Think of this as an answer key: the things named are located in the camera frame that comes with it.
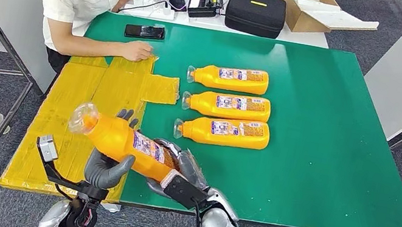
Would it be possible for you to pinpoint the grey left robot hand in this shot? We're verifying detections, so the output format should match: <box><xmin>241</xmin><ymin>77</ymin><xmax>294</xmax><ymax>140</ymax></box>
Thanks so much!
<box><xmin>81</xmin><ymin>103</ymin><xmax>144</xmax><ymax>195</ymax></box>

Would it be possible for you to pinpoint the person's right hand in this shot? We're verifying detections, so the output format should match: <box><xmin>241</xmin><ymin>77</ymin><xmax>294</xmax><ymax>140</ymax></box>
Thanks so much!
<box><xmin>117</xmin><ymin>37</ymin><xmax>155</xmax><ymax>66</ymax></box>

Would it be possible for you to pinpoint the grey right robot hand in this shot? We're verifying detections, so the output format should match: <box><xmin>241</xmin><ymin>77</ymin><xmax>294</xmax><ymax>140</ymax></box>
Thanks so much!
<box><xmin>142</xmin><ymin>137</ymin><xmax>216</xmax><ymax>206</ymax></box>

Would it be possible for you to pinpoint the black smartphone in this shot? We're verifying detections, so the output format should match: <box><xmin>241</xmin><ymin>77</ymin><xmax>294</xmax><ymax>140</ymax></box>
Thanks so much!
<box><xmin>124</xmin><ymin>20</ymin><xmax>167</xmax><ymax>44</ymax></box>

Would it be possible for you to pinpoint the orange detergent bottle clear cap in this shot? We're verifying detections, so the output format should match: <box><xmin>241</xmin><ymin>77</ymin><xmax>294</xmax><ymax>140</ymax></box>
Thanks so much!
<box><xmin>185</xmin><ymin>58</ymin><xmax>271</xmax><ymax>98</ymax></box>
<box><xmin>172</xmin><ymin>108</ymin><xmax>272</xmax><ymax>155</ymax></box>
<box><xmin>61</xmin><ymin>99</ymin><xmax>190</xmax><ymax>187</ymax></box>
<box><xmin>180</xmin><ymin>84</ymin><xmax>274</xmax><ymax>127</ymax></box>

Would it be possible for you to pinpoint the white power strip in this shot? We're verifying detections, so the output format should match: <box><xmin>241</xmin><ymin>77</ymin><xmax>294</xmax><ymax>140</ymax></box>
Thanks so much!
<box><xmin>119</xmin><ymin>0</ymin><xmax>179</xmax><ymax>23</ymax></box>

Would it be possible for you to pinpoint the small black device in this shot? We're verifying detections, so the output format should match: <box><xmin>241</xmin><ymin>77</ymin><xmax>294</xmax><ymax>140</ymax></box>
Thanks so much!
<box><xmin>165</xmin><ymin>0</ymin><xmax>189</xmax><ymax>13</ymax></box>

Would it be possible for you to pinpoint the yellow taped cardboard sheet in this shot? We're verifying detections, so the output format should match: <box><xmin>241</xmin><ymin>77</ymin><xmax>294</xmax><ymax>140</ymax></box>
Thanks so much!
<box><xmin>0</xmin><ymin>32</ymin><xmax>186</xmax><ymax>215</ymax></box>

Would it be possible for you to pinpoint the black label printer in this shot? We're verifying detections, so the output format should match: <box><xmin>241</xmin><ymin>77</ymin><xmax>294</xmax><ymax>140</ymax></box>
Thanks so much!
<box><xmin>186</xmin><ymin>0</ymin><xmax>226</xmax><ymax>24</ymax></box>

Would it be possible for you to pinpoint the black zip carry case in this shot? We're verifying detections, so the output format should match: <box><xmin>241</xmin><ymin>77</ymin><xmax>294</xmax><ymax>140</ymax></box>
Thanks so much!
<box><xmin>222</xmin><ymin>0</ymin><xmax>289</xmax><ymax>42</ymax></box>

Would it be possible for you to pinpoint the brown cardboard box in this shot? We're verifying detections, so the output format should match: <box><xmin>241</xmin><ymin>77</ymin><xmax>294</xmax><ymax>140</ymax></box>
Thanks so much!
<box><xmin>275</xmin><ymin>0</ymin><xmax>383</xmax><ymax>47</ymax></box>

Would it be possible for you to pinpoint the white paper sheet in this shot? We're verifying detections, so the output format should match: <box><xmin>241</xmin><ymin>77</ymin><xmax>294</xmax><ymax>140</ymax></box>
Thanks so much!
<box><xmin>289</xmin><ymin>0</ymin><xmax>382</xmax><ymax>37</ymax></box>

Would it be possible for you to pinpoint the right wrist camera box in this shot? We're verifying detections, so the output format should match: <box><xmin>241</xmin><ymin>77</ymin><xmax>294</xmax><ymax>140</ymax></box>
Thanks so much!
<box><xmin>156</xmin><ymin>167</ymin><xmax>212</xmax><ymax>212</ymax></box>

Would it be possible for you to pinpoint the black power cable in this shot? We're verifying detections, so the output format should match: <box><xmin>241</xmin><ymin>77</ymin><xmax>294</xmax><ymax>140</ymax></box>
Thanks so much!
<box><xmin>117</xmin><ymin>0</ymin><xmax>168</xmax><ymax>21</ymax></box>

